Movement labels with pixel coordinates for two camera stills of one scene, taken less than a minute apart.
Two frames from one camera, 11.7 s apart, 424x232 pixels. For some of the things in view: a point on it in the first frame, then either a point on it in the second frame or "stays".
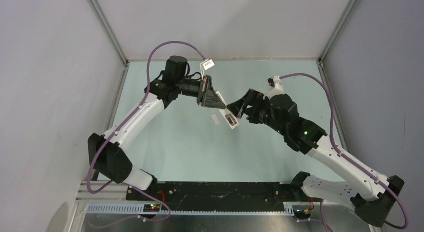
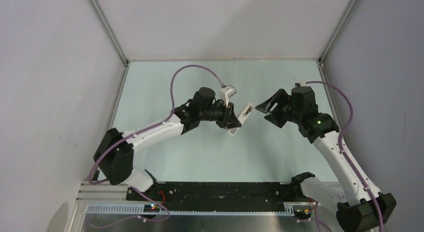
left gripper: (207, 97) to (233, 122)
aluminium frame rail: (97, 10) stays
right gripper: (252, 98) to (281, 97)
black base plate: (215, 192) stays
